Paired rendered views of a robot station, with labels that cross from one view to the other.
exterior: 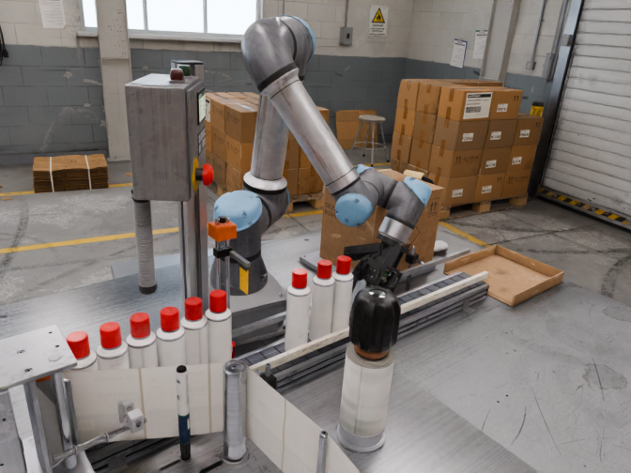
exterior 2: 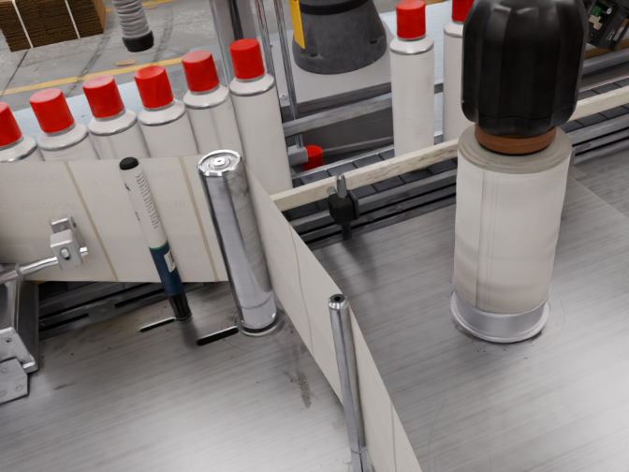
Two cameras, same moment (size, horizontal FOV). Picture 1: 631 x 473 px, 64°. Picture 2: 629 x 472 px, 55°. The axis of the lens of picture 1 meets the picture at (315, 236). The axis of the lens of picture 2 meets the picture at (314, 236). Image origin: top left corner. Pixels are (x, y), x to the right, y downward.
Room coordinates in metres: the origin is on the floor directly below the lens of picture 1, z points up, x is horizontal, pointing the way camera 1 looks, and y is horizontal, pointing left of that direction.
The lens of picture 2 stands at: (0.30, -0.13, 1.32)
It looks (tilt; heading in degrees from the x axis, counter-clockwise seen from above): 38 degrees down; 25
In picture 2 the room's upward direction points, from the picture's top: 9 degrees counter-clockwise
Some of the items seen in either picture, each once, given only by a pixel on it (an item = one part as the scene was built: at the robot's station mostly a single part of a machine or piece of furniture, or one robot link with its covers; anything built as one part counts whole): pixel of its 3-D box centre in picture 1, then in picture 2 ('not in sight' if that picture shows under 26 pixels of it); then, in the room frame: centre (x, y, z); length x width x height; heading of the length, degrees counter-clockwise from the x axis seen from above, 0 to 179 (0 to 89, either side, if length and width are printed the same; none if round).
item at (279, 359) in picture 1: (357, 328); (534, 123); (1.06, -0.12, 0.91); 1.07 x 0.01 x 0.02; 130
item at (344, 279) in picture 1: (340, 297); not in sight; (1.06, -0.07, 0.98); 0.05 x 0.05 x 0.20
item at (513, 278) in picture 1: (503, 272); not in sight; (1.54, -0.63, 0.85); 0.30 x 0.26 x 0.04; 130
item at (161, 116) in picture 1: (171, 135); not in sight; (0.90, 0.27, 1.38); 0.17 x 0.10 x 0.19; 5
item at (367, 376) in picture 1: (368, 368); (510, 178); (0.73, -0.11, 1.03); 0.09 x 0.09 x 0.30
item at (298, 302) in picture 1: (298, 312); (412, 89); (0.98, 0.03, 0.98); 0.05 x 0.05 x 0.20
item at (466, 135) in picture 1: (463, 144); not in sight; (4.94, -1.38, 0.57); 1.20 x 0.85 x 1.14; 122
